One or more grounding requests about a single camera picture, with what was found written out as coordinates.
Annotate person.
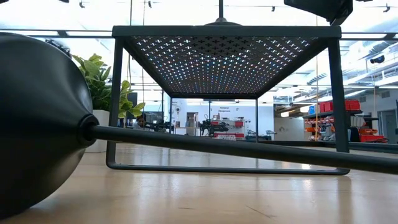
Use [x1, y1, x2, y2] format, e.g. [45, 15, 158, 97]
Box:
[132, 113, 149, 130]

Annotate green plant in white pot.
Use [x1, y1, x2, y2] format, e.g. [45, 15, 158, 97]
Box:
[72, 53, 147, 154]

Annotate black computer monitor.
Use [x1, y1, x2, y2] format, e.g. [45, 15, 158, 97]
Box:
[126, 91, 139, 119]

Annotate red wall storage bins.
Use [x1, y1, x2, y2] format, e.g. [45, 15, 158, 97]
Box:
[210, 119, 246, 141]

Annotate black perforated metal stand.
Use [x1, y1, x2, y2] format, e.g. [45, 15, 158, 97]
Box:
[105, 25, 351, 176]

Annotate shelf with red bins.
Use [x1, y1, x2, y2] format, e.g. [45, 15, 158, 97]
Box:
[303, 98, 389, 144]

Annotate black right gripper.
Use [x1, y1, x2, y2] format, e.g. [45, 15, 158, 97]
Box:
[284, 0, 354, 26]

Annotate black aluminium table frame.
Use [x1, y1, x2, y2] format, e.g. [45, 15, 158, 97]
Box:
[242, 138, 398, 155]

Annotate black candle stick holder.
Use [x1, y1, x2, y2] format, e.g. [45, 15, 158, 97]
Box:
[203, 0, 243, 27]
[0, 32, 398, 218]

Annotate black ceiling spotlight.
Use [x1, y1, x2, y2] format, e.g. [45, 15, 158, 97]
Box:
[45, 38, 72, 58]

